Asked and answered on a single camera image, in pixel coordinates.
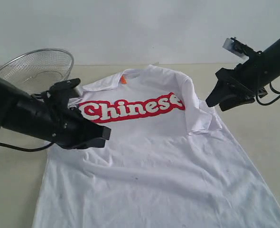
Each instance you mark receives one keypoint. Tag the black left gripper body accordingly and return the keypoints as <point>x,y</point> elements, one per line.
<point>61,126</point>

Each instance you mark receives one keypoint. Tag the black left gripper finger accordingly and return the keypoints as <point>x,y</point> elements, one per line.
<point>93,131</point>
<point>93,143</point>

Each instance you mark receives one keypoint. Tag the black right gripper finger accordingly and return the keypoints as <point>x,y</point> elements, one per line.
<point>218,94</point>
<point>229,101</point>

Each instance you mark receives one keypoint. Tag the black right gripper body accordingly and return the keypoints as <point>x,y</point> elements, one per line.
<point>243,79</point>

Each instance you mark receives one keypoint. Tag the white t-shirt red lettering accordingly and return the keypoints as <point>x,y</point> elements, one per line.
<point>170,162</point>

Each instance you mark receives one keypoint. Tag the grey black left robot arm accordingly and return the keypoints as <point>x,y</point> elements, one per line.
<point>9,108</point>

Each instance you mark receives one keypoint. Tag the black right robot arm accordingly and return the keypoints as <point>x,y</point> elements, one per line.
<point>271,71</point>

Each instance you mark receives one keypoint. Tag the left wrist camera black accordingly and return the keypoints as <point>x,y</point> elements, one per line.
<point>60,93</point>

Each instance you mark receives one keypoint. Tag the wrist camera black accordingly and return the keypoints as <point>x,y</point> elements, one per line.
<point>238,48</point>
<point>60,93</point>

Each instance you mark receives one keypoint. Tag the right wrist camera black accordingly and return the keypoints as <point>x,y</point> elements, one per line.
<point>238,48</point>

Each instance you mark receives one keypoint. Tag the metal wire mesh basket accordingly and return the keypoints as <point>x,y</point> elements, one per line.
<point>36,71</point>

